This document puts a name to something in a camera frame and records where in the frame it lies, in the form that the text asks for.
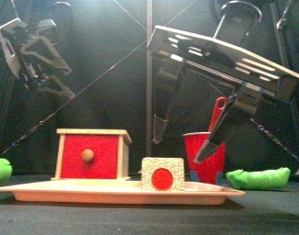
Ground red plastic cup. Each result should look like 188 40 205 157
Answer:
181 131 228 185

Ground red drawer with wooden knob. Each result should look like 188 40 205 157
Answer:
58 134 120 180

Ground green toy vegetable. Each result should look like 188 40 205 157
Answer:
224 166 292 191
0 155 13 186

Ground vertical metal pole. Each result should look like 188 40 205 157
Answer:
144 0 154 158

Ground blue plastic piece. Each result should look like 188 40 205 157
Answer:
188 170 230 186

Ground patterned cube with red circle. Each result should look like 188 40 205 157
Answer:
140 156 186 193

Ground beige plastic tray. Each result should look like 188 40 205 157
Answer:
0 178 246 207

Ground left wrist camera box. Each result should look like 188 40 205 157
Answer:
35 18 61 44

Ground grey metal frame post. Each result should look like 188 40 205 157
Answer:
268 0 299 155

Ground wooden box frame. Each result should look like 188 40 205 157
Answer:
50 128 133 182

